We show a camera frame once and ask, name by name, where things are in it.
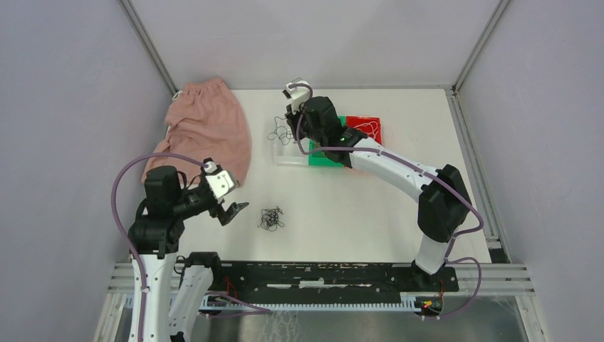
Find long black cable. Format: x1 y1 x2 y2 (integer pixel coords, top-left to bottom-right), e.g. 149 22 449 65
266 115 296 146

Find clear plastic bin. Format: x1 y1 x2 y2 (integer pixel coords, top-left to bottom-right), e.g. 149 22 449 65
266 116 309 167

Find black cable tangle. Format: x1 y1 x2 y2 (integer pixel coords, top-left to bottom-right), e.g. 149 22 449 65
256 206 286 233

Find white cables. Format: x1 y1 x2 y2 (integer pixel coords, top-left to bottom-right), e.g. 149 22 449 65
356 120 381 140

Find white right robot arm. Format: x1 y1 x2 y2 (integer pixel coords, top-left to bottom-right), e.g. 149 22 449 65
286 96 473 291

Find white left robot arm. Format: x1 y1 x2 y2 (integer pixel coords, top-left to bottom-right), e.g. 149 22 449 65
128 160 248 341

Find green plastic bin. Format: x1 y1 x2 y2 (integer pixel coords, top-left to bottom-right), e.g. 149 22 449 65
307 115 345 167

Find red plastic bin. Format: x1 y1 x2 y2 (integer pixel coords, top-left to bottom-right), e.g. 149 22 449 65
345 115 382 144

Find pink cloth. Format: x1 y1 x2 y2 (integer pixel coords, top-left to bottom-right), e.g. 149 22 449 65
154 78 251 185

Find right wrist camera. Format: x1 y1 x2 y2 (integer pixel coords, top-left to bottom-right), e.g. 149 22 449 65
283 78 313 114

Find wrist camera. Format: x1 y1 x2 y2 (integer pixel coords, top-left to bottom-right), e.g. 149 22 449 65
204 170 239 200
283 78 313 114

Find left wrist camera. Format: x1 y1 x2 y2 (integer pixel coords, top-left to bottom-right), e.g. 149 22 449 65
204 170 239 200

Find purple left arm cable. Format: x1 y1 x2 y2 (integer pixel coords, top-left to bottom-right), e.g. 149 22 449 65
110 152 218 342

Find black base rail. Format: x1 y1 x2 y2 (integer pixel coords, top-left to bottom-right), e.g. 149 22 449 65
210 261 459 304

